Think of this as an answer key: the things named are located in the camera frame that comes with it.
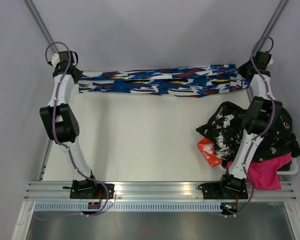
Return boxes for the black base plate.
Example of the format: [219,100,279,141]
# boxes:
[198,182,249,200]
[62,180,107,200]

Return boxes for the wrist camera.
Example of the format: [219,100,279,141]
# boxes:
[50,53,60,68]
[268,57,274,66]

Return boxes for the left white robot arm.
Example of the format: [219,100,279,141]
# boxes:
[39,51,93,182]

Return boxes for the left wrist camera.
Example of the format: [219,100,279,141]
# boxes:
[50,53,60,68]

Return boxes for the black white patterned trousers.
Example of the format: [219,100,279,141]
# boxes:
[196,101,300,163]

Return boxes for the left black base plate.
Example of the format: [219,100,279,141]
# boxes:
[62,180,107,200]

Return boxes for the aluminium frame post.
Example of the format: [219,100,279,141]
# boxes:
[23,0,53,44]
[261,0,290,38]

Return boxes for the left aluminium frame post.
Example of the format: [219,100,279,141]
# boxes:
[23,0,53,44]

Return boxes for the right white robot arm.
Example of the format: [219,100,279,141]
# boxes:
[217,51,282,198]

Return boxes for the aluminium mounting rail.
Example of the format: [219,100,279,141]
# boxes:
[24,181,297,202]

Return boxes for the pink garment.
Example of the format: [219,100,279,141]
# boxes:
[224,153,292,190]

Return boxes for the orange white garment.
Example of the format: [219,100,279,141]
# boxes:
[197,137,222,168]

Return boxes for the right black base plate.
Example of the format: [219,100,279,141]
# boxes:
[198,182,249,200]

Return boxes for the white tray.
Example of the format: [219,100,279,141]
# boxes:
[277,158,299,176]

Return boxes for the right aluminium frame post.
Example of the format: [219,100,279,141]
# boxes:
[261,0,290,38]

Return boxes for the blue white red patterned trousers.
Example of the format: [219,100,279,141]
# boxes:
[78,64,250,98]

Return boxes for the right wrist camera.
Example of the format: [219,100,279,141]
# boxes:
[268,57,274,66]

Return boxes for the slotted cable duct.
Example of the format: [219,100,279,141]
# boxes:
[34,201,222,213]

